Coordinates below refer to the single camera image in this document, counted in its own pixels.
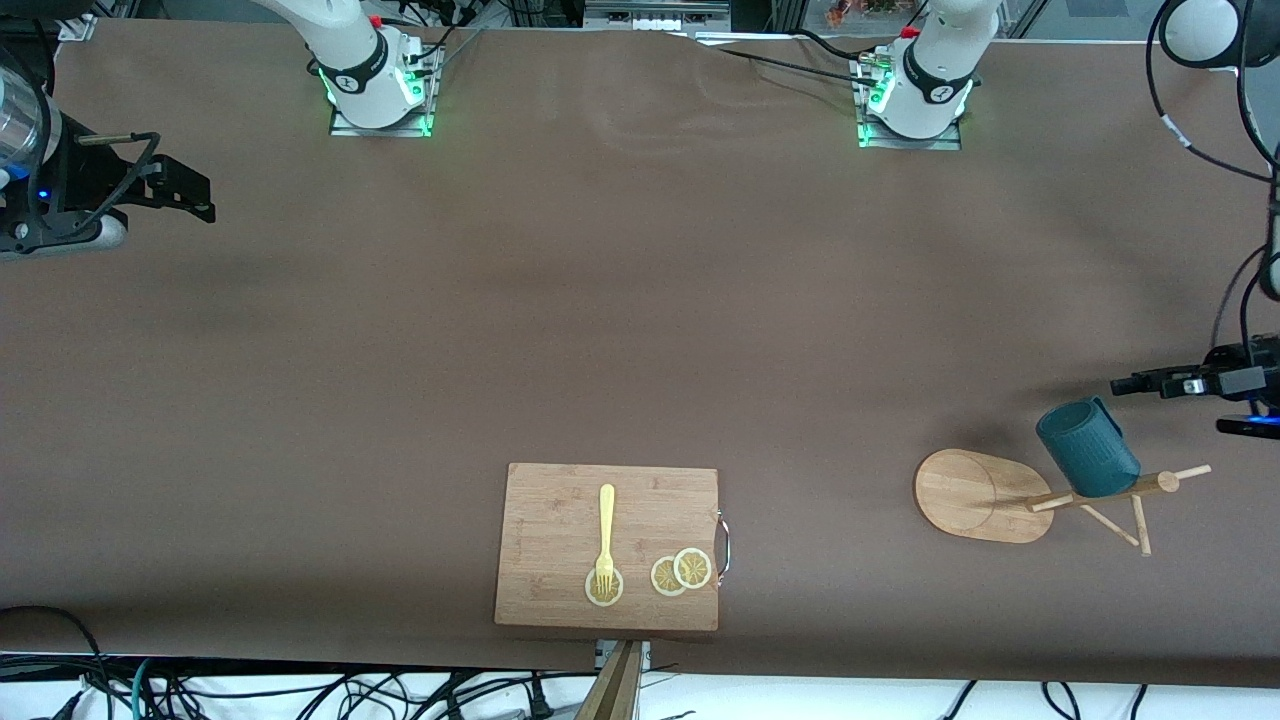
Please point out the wooden mug rack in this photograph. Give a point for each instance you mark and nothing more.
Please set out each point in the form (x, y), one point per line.
(970, 495)

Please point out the white power strip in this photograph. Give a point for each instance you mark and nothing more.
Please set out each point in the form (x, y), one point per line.
(655, 20)

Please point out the metal bracket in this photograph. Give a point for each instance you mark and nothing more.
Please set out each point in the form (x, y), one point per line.
(603, 655)

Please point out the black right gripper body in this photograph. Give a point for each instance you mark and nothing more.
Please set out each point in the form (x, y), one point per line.
(88, 180)

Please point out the bamboo cutting board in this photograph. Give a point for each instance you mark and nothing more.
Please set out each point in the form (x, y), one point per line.
(550, 540)

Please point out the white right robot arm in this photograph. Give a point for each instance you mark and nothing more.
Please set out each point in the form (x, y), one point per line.
(355, 70)

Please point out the wooden bar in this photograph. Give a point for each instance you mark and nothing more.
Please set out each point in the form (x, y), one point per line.
(615, 690)

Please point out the teal mug with yellow inside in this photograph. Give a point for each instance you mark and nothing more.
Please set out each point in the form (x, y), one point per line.
(1090, 455)

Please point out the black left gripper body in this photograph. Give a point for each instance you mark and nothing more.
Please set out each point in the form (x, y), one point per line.
(1228, 362)

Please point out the toy lemon slice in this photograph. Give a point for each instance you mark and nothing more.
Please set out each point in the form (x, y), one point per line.
(616, 591)
(661, 578)
(693, 568)

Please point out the yellow plastic fork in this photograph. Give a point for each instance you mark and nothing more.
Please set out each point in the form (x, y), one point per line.
(606, 520)

